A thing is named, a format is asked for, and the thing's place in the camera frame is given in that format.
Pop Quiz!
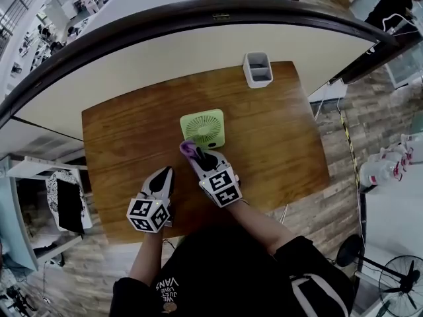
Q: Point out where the purple and grey cleaning cloth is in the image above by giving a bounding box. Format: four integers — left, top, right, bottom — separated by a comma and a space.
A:
178, 139, 201, 165

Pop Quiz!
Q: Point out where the person's black printed t-shirt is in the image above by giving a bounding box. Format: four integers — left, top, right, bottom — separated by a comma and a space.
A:
110, 225, 356, 317

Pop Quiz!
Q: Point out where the white pen holder box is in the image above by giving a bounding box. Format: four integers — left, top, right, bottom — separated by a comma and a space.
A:
243, 52, 274, 89

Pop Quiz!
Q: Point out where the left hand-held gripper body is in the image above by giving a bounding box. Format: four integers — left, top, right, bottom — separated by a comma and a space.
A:
126, 191, 172, 233

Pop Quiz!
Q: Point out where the small green desk fan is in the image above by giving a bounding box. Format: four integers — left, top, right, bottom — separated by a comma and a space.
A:
179, 108, 227, 151

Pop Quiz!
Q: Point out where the black standing floor fan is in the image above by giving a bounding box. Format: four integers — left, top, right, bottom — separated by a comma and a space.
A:
336, 234, 423, 316

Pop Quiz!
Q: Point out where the white table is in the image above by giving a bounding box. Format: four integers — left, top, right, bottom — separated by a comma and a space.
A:
358, 190, 423, 277

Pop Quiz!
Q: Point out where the person's left forearm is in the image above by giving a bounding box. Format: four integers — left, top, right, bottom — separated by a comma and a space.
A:
128, 231, 163, 287

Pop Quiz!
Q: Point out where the yellow black striped floor strip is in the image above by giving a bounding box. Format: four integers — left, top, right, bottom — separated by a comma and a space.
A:
336, 107, 363, 184

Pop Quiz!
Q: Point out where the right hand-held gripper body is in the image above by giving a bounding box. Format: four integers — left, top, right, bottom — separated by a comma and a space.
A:
198, 166, 243, 209

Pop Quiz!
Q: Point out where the black and white patterned item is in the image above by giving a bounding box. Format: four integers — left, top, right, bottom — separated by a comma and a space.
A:
45, 169, 93, 234

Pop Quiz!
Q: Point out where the person's right forearm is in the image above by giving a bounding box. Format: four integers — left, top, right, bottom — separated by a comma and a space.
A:
226, 199, 295, 256

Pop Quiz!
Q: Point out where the white shelf unit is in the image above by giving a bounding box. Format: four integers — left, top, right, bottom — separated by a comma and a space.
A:
0, 155, 89, 270

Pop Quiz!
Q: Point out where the water bottle with red label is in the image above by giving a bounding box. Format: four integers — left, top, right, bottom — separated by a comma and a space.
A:
379, 137, 416, 174
358, 162, 397, 194

